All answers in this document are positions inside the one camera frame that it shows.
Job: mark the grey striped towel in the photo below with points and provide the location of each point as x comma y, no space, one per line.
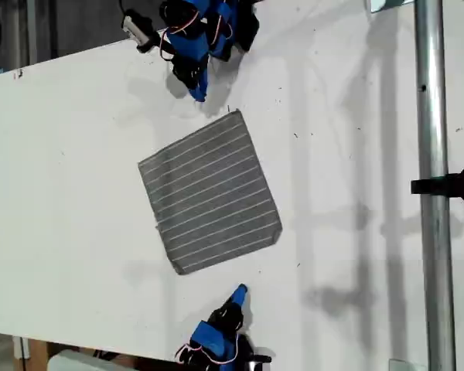
210,193

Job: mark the white box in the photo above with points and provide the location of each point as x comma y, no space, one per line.
77,362

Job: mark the wooden table leg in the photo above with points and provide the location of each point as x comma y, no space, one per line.
35,348

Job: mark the black clamp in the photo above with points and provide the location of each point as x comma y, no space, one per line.
448,185

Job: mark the black camera stalk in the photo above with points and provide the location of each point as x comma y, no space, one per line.
151,40

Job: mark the black camera box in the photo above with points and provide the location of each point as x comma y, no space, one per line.
261,359

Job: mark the grey camera box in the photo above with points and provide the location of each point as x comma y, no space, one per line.
136,28

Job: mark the metal bracket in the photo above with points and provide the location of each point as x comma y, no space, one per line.
383,4

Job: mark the steel post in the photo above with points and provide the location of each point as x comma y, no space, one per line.
433,116

